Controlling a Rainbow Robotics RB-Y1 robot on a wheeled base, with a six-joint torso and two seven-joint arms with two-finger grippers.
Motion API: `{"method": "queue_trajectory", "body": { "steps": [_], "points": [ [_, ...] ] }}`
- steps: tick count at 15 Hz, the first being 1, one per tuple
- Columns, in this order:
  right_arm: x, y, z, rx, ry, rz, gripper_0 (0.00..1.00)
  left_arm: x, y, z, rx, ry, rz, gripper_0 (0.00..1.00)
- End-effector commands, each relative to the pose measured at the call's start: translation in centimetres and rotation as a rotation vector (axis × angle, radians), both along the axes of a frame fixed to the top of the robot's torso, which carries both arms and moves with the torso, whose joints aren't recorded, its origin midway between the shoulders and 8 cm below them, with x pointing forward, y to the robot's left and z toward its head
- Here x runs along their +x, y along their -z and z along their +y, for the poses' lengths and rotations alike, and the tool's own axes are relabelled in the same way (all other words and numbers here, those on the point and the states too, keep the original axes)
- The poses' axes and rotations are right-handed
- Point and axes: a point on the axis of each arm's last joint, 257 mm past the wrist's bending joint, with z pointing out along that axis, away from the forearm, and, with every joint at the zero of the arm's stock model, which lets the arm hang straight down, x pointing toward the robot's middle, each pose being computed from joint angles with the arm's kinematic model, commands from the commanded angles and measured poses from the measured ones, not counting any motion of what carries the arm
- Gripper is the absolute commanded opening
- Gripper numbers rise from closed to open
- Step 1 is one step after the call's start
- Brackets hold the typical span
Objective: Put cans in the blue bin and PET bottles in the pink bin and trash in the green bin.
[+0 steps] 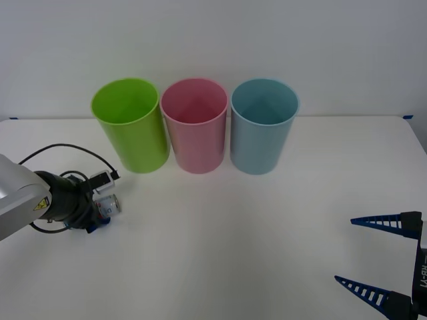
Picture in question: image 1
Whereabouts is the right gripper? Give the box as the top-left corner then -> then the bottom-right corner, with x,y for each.
334,211 -> 427,320

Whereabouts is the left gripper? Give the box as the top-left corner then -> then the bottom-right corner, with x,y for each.
65,179 -> 111,235

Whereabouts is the silver drink can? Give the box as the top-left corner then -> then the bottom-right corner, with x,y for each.
94,194 -> 123,219

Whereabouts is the pale blue plastic bin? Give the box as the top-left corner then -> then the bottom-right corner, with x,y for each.
229,77 -> 302,176

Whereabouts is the pink plastic bin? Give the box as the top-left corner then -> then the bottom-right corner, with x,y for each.
159,77 -> 230,175

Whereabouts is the green plastic bin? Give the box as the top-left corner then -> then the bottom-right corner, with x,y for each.
90,77 -> 171,175

